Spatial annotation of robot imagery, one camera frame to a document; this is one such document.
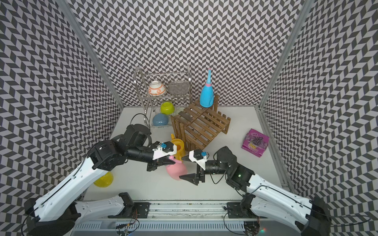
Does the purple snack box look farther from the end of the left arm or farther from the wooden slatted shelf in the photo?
the end of the left arm

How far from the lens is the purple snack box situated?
927 mm

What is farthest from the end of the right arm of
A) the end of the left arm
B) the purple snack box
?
the purple snack box
